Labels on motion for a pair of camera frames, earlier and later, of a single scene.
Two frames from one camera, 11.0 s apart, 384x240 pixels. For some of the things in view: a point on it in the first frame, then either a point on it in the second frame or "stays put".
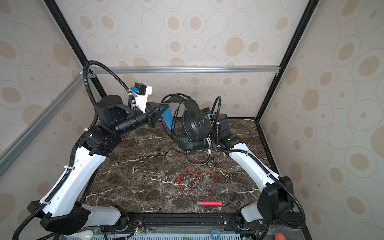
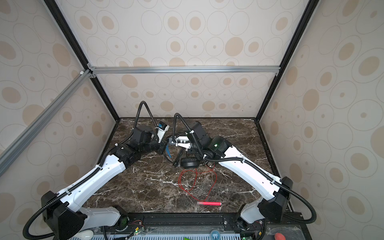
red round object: (279, 236) stays put
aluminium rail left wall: (6, 156) stays put
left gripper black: (153, 114) to (163, 144)
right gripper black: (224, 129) to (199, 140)
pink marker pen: (209, 203) stays put
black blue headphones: (196, 124) to (187, 162)
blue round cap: (215, 234) stays put
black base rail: (138, 221) stays put
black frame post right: (310, 8) stays put
